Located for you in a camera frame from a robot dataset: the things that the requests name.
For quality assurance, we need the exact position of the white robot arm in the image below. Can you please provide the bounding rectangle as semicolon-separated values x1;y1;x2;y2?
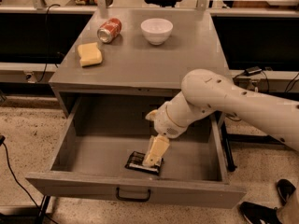
143;69;299;167

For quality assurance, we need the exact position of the open grey top drawer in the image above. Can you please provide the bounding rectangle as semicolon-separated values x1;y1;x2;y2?
26;95;246;208

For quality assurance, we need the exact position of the white ceramic bowl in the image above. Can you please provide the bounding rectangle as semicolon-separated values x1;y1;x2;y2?
141;18;173;45

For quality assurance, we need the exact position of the black power adapter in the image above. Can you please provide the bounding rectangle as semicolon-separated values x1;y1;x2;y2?
245;66;262;76

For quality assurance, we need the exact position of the black shoe far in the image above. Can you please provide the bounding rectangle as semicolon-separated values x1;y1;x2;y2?
277;179;296;205

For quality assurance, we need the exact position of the black hanging cable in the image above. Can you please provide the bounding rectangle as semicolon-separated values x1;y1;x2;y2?
36;3;65;84

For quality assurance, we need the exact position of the black shoe near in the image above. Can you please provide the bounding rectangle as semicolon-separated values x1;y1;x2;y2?
239;202;282;224

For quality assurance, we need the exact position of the black shoe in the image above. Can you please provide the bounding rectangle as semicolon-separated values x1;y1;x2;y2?
277;179;296;205
239;202;282;224

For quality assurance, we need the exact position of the black metal stand frame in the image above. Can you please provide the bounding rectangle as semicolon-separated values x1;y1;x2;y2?
228;133;281;145

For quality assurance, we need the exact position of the grey cabinet table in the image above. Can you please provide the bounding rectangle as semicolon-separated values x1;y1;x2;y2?
50;8;230;115

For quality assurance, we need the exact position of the black drawer handle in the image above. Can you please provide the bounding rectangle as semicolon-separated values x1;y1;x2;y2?
115;188;151;203

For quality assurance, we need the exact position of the yellow sponge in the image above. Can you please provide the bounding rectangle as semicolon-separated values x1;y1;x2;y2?
78;42;103;67

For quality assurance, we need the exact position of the beige trouser leg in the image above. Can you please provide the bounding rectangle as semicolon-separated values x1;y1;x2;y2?
277;189;299;224

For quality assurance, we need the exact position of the black floor cable left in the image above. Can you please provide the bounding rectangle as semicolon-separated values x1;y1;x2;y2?
0;134;60;224

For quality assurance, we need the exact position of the red soda can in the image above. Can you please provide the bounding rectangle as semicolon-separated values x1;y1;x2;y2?
97;18;121;43

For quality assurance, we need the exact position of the black rxbar chocolate wrapper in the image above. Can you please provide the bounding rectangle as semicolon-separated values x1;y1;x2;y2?
125;151;164;175

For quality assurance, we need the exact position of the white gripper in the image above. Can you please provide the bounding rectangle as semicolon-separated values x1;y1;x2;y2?
143;102;181;167

